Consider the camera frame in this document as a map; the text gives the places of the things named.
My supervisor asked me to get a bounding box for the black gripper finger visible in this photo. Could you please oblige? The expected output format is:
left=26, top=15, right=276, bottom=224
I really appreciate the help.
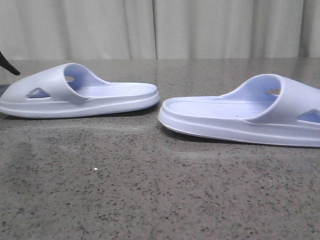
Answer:
left=0, top=52, right=21, bottom=76

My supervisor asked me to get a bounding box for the white pleated curtain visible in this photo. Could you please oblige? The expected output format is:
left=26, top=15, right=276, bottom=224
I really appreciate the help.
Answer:
left=0, top=0, right=320, bottom=60

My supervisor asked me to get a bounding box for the light blue slipper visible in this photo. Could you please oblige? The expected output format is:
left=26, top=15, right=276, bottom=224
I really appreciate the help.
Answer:
left=158, top=74, right=320, bottom=147
left=0, top=63, right=160, bottom=119

